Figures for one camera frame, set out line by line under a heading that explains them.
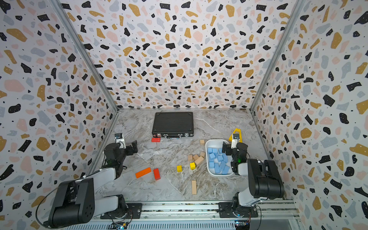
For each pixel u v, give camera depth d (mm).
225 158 913
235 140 832
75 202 416
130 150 816
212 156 901
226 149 868
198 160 903
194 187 816
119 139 771
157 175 849
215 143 978
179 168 874
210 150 944
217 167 881
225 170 877
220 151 944
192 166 880
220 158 919
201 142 999
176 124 1065
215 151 933
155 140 1030
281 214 769
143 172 866
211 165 873
